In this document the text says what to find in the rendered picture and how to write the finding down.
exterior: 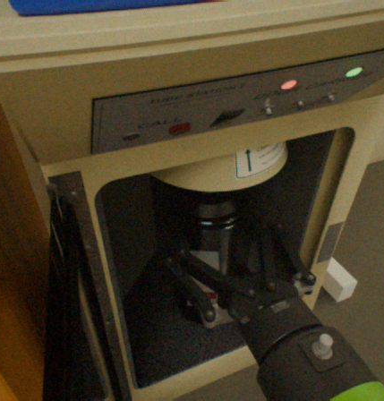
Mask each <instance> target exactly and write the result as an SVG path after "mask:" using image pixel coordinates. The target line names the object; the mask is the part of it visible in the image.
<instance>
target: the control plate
mask: <svg viewBox="0 0 384 401"><path fill-rule="evenodd" d="M360 66H363V67H364V69H363V70H362V71H360V72H359V73H357V74H355V75H351V76H348V77H344V74H345V73H346V72H347V71H349V70H351V69H354V68H356V67H360ZM381 78H384V48H382V50H376V51H371V52H365V53H359V54H358V55H348V56H341V57H335V58H334V59H329V60H324V61H319V62H312V63H307V64H301V65H296V66H289V67H284V68H278V69H273V70H267V71H261V72H256V73H251V74H245V75H240V76H235V77H229V78H224V79H217V80H212V81H202V82H195V83H191V84H185V85H180V86H174V87H168V88H163V89H157V90H147V91H142V92H136V93H130V94H124V95H120V94H119V95H114V96H107V97H102V98H93V99H92V101H91V104H92V124H91V146H90V154H97V153H101V152H105V151H107V152H109V151H114V150H119V149H126V148H130V147H135V146H140V145H144V144H149V143H152V142H157V141H164V140H169V139H173V138H178V137H183V136H187V135H191V134H195V133H199V132H207V131H212V130H216V129H221V128H225V127H229V126H234V125H238V124H246V123H250V122H255V121H259V120H264V119H269V118H273V117H278V116H282V115H290V114H294V113H298V112H302V111H308V110H313V109H317V108H318V107H325V106H330V105H335V104H339V103H341V102H343V101H345V100H346V99H348V98H351V97H352V96H354V95H356V94H357V92H359V91H361V90H363V89H365V88H367V87H369V86H371V85H372V84H374V83H375V82H377V81H379V80H381ZM291 80H298V81H299V82H298V83H297V84H295V85H294V86H293V87H292V88H289V89H284V90H280V89H279V86H280V85H281V84H283V83H285V82H287V81H291ZM334 92H336V93H337V94H336V96H334V99H335V101H334V102H331V103H329V102H328V99H323V97H325V96H326V95H328V94H331V93H334ZM302 99H307V101H306V102H305V103H303V104H304V109H301V110H298V107H297V106H293V103H295V102H296V101H299V100H302ZM269 106H275V107H274V108H273V109H272V113H273V115H270V116H266V113H265V112H261V109H262V108H264V107H269ZM245 108H246V109H245ZM241 109H245V110H244V111H243V112H242V113H241V114H240V115H239V116H237V117H236V119H235V120H234V121H233V122H232V123H230V124H225V125H220V126H212V127H210V125H211V124H212V123H214V122H215V121H216V120H217V119H218V118H219V117H220V116H221V115H222V114H223V113H227V112H231V111H235V110H241ZM186 123H188V124H191V130H190V131H189V132H186V133H183V134H179V135H171V134H169V131H168V129H169V128H170V127H171V126H173V125H176V124H186ZM131 133H139V134H140V137H138V138H136V139H134V140H132V141H123V140H122V138H123V137H124V136H125V135H127V134H131Z"/></svg>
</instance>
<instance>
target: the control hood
mask: <svg viewBox="0 0 384 401"><path fill-rule="evenodd" d="M382 48H384V0H217V1H207V2H198V3H188V4H170V5H160V6H151V7H141V8H131V9H122V10H113V9H112V11H111V10H103V11H93V12H82V13H55V14H45V15H37V14H34V15H24V14H18V13H17V12H16V11H15V10H14V9H13V8H12V7H11V5H10V4H9V3H8V0H0V102H1V104H2V106H3V108H4V110H5V112H6V113H7V115H8V116H9V118H11V121H12V123H13V125H14V127H15V129H16V131H17V132H18V133H19V135H20V137H21V139H22V141H23V143H24V144H25V145H26V146H27V148H28V150H29V152H30V154H31V156H32V157H33V159H34V160H35V162H36V163H38V162H40V164H41V165H42V166H46V165H50V164H54V163H59V162H64V161H68V160H73V159H77V158H85V157H89V156H94V155H98V154H103V153H107V151H105V152H101V153H97V154H90V146H91V124H92V104H91V101H92V99H93V98H102V97H107V96H114V95H119V94H120V95H124V94H130V93H136V92H142V91H147V90H157V89H163V88H168V87H174V86H180V85H185V84H191V83H195V82H202V81H212V80H217V79H224V78H229V77H235V76H240V75H245V74H251V73H256V72H261V71H267V70H273V69H278V68H284V67H289V66H296V65H301V64H307V63H312V62H319V61H324V60H329V59H334V58H335V57H341V56H348V55H358V54H359V53H365V52H371V51H376V50H382ZM381 95H384V78H381V80H379V81H377V82H375V83H374V84H372V85H371V86H369V87H367V88H365V89H363V90H361V91H359V92H357V94H356V95H354V96H352V97H351V98H348V99H346V100H345V101H343V102H341V103H339V104H335V105H340V104H345V103H349V102H354V101H358V100H361V99H363V98H371V97H377V96H381ZM335 105H330V106H325V107H331V106H335ZM318 108H323V107H318ZM318 108H317V109H313V110H318ZM313 110H308V111H302V112H298V113H294V114H290V115H295V114H300V113H304V112H310V111H313ZM282 116H287V115H282ZM282 116H278V117H273V118H269V119H264V120H259V121H255V122H250V123H246V124H252V123H257V122H261V121H266V120H270V119H274V118H279V117H282ZM239 125H244V124H238V125H234V126H229V127H225V128H221V129H216V130H212V131H207V132H214V131H218V130H223V129H226V128H231V127H236V126H239ZM201 133H205V132H199V133H195V134H191V135H187V136H183V137H178V138H173V139H169V140H164V141H171V140H175V139H180V138H184V137H189V136H193V135H197V134H201ZM160 142H162V141H157V142H152V143H149V144H144V145H140V146H135V147H130V148H126V149H132V148H137V147H141V146H146V145H150V144H155V143H160ZM121 150H125V149H119V150H114V151H109V152H110V153H112V152H117V151H121Z"/></svg>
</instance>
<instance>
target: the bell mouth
mask: <svg viewBox="0 0 384 401"><path fill-rule="evenodd" d="M286 158H287V147H286V142H285V141H282V142H279V143H274V144H270V145H266V146H262V147H259V148H255V149H248V150H244V151H240V152H236V153H232V154H227V155H224V156H221V157H216V158H209V159H205V160H202V161H197V162H190V163H186V164H182V165H178V166H171V167H167V168H163V169H159V170H156V171H151V172H149V173H150V174H151V175H153V176H155V177H156V178H157V179H159V180H161V181H163V182H165V183H169V184H171V185H173V186H176V187H180V188H184V189H188V190H192V191H213V192H216V191H230V190H236V189H245V188H248V187H252V186H254V185H256V184H258V183H262V182H264V181H266V180H268V179H269V178H270V177H272V176H273V175H275V174H276V173H277V172H278V171H279V170H280V169H281V168H282V167H283V165H284V164H285V162H286Z"/></svg>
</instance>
